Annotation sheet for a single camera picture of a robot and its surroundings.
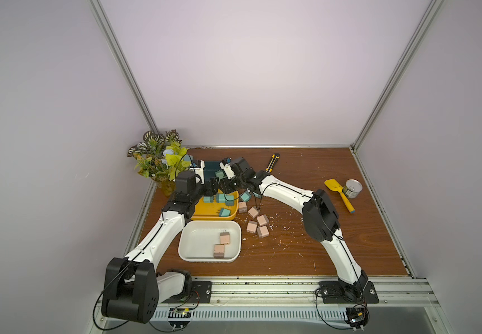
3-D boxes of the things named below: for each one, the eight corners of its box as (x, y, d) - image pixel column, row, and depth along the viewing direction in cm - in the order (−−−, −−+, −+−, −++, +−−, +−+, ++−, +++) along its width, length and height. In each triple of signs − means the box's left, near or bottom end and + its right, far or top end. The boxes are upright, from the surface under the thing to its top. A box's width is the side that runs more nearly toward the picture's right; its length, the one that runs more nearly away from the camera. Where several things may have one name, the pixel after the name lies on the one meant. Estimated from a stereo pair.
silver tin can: (345, 198, 100) (349, 192, 95) (340, 185, 105) (344, 179, 100) (360, 198, 100) (365, 192, 95) (355, 185, 105) (359, 179, 100)
